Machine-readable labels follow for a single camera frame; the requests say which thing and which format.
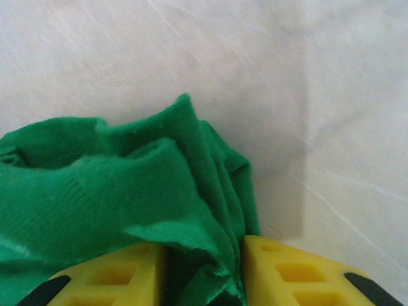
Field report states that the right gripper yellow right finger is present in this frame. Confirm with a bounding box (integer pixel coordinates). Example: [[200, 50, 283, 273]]
[[242, 235, 408, 306]]

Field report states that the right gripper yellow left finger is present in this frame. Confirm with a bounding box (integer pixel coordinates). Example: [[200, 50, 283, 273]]
[[18, 244, 170, 306]]

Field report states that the green t-shirt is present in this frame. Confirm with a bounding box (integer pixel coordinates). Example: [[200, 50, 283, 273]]
[[0, 92, 261, 306]]

